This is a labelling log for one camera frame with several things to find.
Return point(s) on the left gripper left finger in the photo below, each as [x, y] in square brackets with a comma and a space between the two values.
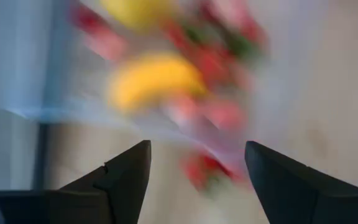
[120, 186]

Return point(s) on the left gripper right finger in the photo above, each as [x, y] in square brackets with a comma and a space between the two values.
[291, 193]

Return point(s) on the pink peach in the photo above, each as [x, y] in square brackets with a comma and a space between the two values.
[104, 43]
[225, 115]
[182, 109]

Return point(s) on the yellow banana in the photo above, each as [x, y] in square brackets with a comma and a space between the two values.
[154, 81]

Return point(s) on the red strawberry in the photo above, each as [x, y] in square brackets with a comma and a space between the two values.
[211, 65]
[179, 34]
[244, 28]

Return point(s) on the clear plastic tupperware container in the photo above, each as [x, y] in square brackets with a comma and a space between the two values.
[26, 62]

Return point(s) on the green leafy vegetable toy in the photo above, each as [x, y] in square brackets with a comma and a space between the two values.
[204, 169]

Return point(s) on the yellow lemon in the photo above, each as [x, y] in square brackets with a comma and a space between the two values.
[135, 12]

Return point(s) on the black frame cross rail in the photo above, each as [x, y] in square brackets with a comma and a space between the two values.
[40, 155]

